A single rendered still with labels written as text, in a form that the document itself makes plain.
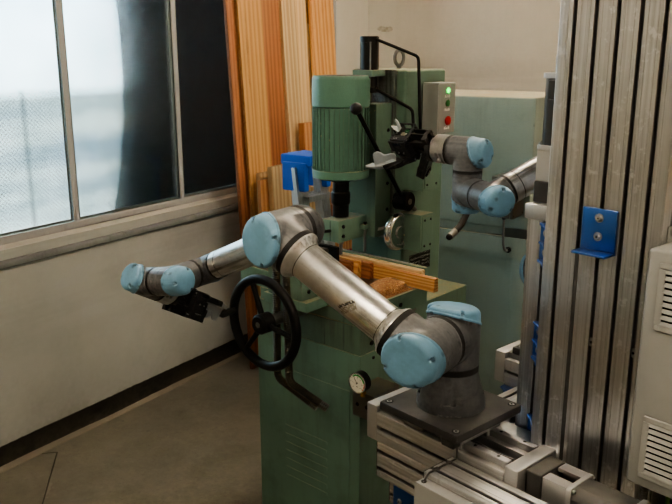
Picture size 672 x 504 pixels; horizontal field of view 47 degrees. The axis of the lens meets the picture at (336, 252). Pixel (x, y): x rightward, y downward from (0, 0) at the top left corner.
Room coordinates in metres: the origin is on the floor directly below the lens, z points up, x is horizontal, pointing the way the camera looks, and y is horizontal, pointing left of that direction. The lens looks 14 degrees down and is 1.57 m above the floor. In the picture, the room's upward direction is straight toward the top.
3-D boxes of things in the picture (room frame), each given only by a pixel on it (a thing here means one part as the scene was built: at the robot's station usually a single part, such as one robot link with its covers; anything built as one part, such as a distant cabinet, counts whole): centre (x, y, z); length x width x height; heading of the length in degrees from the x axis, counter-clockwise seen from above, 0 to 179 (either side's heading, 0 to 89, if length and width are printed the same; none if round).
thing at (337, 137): (2.38, -0.01, 1.35); 0.18 x 0.18 x 0.31
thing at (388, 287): (2.15, -0.15, 0.92); 0.14 x 0.09 x 0.04; 139
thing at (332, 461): (2.48, -0.09, 0.36); 0.58 x 0.45 x 0.71; 139
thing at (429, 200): (2.60, -0.21, 1.16); 0.22 x 0.22 x 0.72; 49
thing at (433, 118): (2.53, -0.33, 1.40); 0.10 x 0.06 x 0.16; 139
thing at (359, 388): (2.05, -0.07, 0.65); 0.06 x 0.04 x 0.08; 49
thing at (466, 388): (1.58, -0.25, 0.87); 0.15 x 0.15 x 0.10
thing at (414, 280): (2.35, -0.06, 0.92); 0.62 x 0.02 x 0.04; 49
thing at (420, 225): (2.42, -0.26, 1.02); 0.09 x 0.07 x 0.12; 49
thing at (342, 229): (2.40, -0.03, 1.03); 0.14 x 0.07 x 0.09; 139
